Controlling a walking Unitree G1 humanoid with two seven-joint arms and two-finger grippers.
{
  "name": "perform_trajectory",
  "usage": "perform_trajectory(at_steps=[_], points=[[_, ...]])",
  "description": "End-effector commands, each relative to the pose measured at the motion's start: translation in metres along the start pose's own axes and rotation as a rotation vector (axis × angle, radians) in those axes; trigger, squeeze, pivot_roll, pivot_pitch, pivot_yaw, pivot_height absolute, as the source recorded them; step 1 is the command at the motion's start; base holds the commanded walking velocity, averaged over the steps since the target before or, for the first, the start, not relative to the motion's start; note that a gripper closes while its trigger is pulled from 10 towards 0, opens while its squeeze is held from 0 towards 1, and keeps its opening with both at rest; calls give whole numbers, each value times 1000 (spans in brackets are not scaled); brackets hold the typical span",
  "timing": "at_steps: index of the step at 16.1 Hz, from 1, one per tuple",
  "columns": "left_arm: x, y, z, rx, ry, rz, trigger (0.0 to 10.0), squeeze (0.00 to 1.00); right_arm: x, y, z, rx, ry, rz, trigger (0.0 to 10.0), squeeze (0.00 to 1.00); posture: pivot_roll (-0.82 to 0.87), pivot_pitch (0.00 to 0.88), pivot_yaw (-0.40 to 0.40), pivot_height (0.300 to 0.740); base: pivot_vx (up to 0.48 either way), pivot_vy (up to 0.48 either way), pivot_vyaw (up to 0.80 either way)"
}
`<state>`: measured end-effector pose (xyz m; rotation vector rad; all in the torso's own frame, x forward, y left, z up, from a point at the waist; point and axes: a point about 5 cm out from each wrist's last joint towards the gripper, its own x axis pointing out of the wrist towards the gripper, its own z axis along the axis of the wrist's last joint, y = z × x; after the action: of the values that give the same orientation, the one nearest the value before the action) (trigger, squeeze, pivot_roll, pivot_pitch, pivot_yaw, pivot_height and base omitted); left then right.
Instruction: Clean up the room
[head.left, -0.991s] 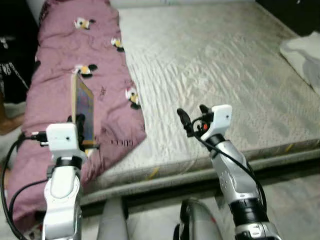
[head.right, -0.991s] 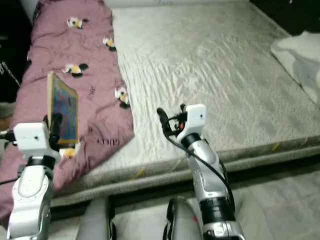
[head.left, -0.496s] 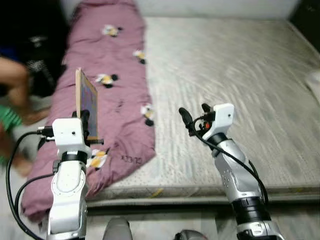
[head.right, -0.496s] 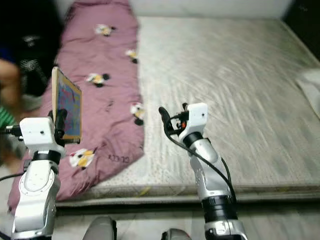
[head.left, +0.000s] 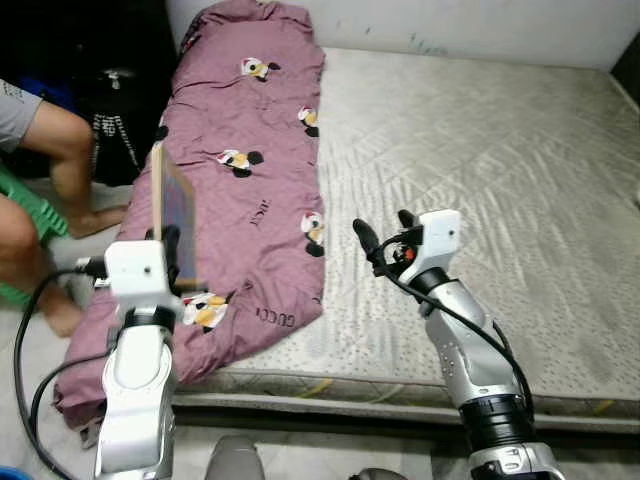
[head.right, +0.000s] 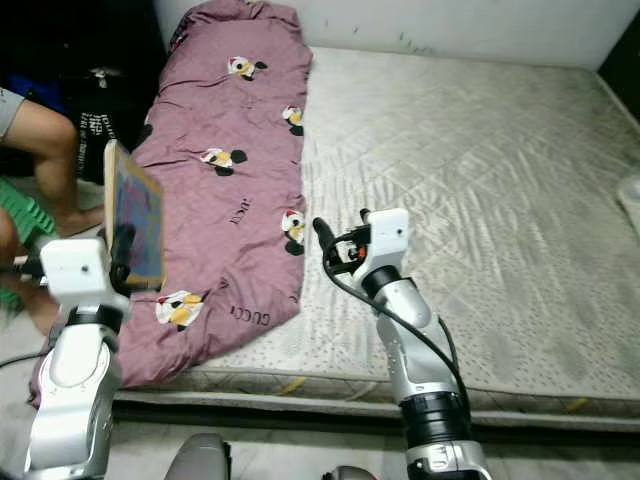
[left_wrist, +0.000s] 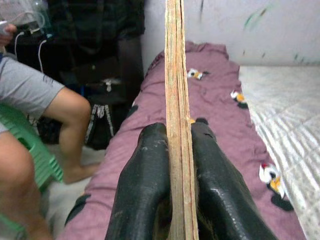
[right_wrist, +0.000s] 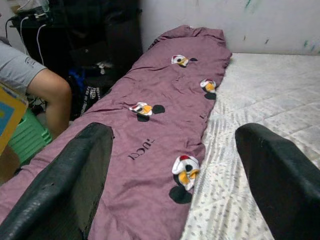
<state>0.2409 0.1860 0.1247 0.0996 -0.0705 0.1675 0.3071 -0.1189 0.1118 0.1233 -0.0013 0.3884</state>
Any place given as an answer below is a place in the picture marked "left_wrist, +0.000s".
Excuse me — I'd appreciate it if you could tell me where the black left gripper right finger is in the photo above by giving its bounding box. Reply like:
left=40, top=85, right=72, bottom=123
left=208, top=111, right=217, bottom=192
left=190, top=118, right=280, bottom=240

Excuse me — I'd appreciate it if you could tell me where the black bag with white print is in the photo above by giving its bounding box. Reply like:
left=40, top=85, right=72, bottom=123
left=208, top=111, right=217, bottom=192
left=83, top=98, right=136, bottom=151

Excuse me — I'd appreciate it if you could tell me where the white quilted mattress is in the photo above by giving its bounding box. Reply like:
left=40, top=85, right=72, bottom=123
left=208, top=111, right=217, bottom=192
left=237, top=64, right=320, bottom=240

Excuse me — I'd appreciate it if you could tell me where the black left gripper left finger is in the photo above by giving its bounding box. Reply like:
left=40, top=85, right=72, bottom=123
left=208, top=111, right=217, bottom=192
left=104, top=122, right=174, bottom=240

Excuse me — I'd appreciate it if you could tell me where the person in grey shorts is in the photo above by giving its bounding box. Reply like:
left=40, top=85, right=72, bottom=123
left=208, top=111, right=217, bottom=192
left=0, top=21, right=100, bottom=240

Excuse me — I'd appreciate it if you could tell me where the blue yellow children's book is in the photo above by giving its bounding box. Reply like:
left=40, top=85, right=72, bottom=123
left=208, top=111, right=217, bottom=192
left=164, top=0, right=200, bottom=240

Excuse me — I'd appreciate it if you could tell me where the black bedside cabinet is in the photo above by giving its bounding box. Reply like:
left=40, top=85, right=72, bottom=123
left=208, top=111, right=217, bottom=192
left=4, top=0, right=146, bottom=106

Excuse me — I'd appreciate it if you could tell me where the white charging cable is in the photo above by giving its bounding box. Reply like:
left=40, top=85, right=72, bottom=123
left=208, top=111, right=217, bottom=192
left=13, top=31, right=26, bottom=61
left=38, top=38, right=49, bottom=74

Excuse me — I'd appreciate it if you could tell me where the purple blanket with cartoon print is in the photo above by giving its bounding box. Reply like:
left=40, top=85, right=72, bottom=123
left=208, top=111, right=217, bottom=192
left=56, top=41, right=307, bottom=240

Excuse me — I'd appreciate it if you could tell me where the green plastic stool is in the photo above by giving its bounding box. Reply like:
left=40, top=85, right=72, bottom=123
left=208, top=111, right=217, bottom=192
left=0, top=103, right=65, bottom=233

